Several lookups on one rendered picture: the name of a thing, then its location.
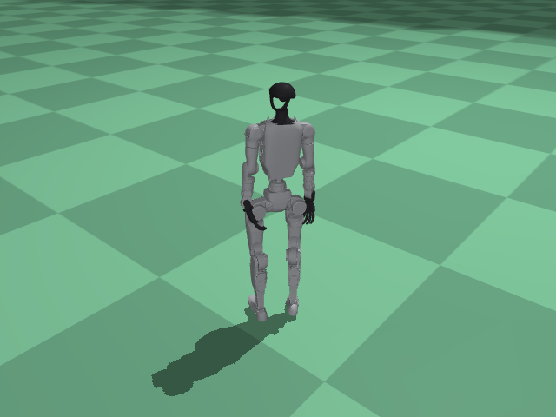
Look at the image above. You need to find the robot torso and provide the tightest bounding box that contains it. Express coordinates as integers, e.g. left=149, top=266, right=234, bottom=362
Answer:
left=259, top=116, right=303, bottom=212

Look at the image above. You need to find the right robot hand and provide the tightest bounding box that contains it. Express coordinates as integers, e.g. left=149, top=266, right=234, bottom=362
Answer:
left=303, top=191, right=315, bottom=224

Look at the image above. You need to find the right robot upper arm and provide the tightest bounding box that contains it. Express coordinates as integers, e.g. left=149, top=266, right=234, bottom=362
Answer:
left=299, top=122, right=315, bottom=169

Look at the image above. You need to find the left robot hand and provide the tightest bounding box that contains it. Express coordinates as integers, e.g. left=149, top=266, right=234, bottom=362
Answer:
left=243, top=200, right=267, bottom=230

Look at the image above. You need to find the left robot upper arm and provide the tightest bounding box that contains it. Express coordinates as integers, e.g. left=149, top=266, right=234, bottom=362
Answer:
left=245, top=123, right=265, bottom=175

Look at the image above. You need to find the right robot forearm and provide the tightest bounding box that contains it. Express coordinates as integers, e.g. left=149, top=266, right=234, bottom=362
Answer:
left=302, top=165, right=315, bottom=199

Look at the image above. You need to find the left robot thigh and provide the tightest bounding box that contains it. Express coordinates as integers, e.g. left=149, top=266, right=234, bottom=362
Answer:
left=245, top=196, right=269, bottom=270

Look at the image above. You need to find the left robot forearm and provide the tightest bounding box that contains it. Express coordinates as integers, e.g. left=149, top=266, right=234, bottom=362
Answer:
left=241, top=162, right=255, bottom=208

